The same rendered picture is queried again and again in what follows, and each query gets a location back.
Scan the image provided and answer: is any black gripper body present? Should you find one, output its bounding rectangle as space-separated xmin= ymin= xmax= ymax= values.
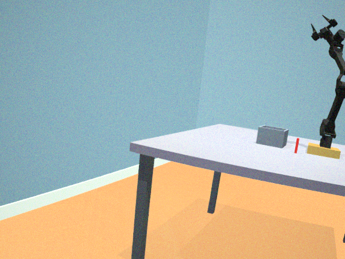
xmin=311 ymin=19 xmax=337 ymax=41

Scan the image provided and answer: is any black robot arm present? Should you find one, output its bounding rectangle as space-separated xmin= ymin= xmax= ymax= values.
xmin=318 ymin=27 xmax=345 ymax=149

